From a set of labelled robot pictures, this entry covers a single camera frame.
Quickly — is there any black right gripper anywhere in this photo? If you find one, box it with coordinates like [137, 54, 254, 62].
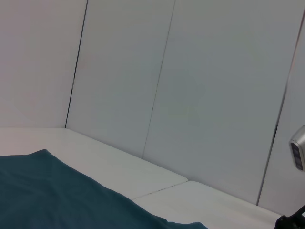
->
[275, 206, 305, 229]

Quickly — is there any teal FREE print t-shirt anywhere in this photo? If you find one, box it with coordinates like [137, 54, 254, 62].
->
[0, 149, 209, 229]

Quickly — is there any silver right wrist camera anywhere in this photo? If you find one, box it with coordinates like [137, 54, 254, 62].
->
[289, 125, 305, 171]

